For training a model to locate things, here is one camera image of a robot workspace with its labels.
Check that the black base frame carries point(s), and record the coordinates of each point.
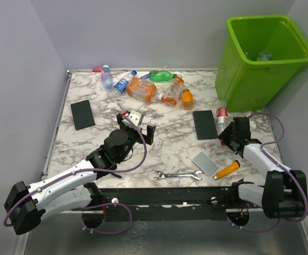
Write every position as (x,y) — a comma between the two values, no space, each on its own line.
(168,204)

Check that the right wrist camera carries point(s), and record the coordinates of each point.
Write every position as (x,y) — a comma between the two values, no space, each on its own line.
(252,123)

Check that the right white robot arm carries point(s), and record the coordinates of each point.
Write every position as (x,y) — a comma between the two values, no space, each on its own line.
(284,194)

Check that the orange label bottle back right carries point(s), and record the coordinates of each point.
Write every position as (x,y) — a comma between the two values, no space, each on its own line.
(171,96)

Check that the blue handled pliers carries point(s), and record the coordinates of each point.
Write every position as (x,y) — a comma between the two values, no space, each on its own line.
(116,175)

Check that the green plastic bin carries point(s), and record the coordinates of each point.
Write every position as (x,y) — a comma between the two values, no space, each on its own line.
(246,84)

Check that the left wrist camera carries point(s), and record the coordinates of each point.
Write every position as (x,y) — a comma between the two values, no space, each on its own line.
(132,117)

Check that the left black foam pad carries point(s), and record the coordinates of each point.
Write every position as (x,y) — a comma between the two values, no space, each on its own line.
(82,115)

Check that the small clear bottle back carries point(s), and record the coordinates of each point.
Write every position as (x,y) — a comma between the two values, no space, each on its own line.
(107,78)

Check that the clear bottle inside bin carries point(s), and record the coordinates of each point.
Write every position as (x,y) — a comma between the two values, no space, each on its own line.
(264,56)

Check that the orange label bottle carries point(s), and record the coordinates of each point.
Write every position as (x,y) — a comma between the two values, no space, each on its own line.
(141,90)
(171,96)

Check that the right black foam pad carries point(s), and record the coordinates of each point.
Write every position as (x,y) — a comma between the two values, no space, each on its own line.
(205,125)

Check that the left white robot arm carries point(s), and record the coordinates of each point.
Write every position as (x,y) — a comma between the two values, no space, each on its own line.
(27,205)

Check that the orange juice bottle right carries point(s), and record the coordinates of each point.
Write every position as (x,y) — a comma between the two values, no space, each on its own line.
(187,99)

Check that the orange screwdriver handle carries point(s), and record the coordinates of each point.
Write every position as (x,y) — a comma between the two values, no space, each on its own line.
(226,171)

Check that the orange label bottle centre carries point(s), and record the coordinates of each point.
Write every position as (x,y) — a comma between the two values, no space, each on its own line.
(141,90)

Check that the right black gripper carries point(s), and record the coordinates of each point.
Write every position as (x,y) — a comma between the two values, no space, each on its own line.
(225,135)

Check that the silver open-end wrench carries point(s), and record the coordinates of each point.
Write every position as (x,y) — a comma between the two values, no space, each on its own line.
(193,175)

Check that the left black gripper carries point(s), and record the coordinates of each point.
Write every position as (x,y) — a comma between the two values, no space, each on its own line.
(147,138)

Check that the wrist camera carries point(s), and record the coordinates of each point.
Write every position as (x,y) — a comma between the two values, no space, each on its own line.
(252,123)
(132,117)

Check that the black foam pad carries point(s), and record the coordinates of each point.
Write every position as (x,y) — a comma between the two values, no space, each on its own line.
(205,125)
(82,115)

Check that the blue label bottle back left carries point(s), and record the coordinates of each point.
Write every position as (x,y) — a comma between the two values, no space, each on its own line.
(120,87)

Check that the green sprite bottle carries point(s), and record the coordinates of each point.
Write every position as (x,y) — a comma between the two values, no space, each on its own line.
(161,76)

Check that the red label bottle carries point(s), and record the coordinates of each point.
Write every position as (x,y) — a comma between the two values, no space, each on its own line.
(222,117)

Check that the grey rectangular sharpening stone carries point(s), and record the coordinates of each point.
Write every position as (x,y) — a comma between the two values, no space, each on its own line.
(205,163)

